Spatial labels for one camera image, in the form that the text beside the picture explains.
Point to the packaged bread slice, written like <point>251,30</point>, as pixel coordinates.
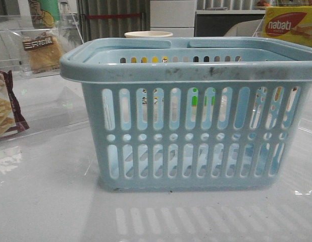
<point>44,52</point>

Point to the light blue plastic basket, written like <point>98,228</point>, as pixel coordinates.
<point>148,136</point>

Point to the green packaged item behind basket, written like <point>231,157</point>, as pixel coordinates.
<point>209,97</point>

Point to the cream paper cup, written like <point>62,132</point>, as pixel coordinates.
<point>148,34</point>

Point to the white cabinet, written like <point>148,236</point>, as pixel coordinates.
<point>177,17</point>

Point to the brown wafer snack bag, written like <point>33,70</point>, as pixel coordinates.
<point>11,118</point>

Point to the clear acrylic display shelf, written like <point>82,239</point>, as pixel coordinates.
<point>14,29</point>

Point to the green cartoon snack package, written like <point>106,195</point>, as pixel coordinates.
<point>44,13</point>

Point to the yellow nabati wafer box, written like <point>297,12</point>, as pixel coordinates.
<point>292,24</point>

